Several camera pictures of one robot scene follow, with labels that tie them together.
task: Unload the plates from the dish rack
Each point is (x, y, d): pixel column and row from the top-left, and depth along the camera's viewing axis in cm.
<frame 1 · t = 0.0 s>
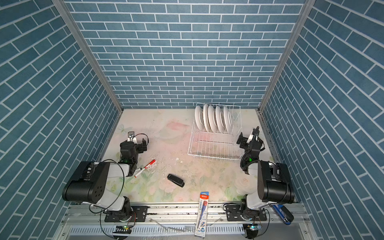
left hand: (135, 139, 93), fingers open
right hand: (248, 133, 91), fingers open
red and white marker: (145, 168, 90), on the table
black stapler: (176, 180, 84), point 3 cm above the table

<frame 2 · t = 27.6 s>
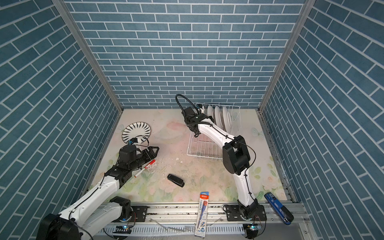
left hand: (156, 150, 83), fingers open
right hand: (206, 120, 93), fingers open
blue striped white plate: (139, 130, 110), on the table
the other named things where they were.

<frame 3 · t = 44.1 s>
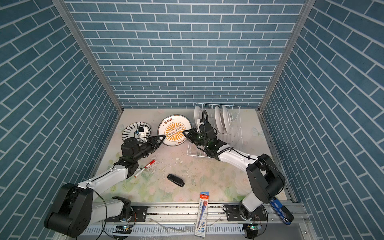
left hand: (165, 137, 80), fingers open
right hand: (179, 130, 81), fingers closed
white plate: (172, 127, 86), point 21 cm above the table
the other named things where they were.

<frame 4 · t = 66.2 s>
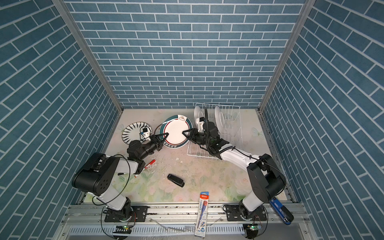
left hand: (168, 135, 83), fingers closed
right hand: (181, 131, 81), fingers open
white plate 2: (174, 125, 88), point 20 cm above the table
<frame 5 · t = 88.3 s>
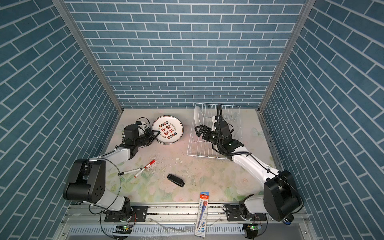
left hand: (160, 131, 90), fingers closed
right hand: (198, 128, 82), fingers open
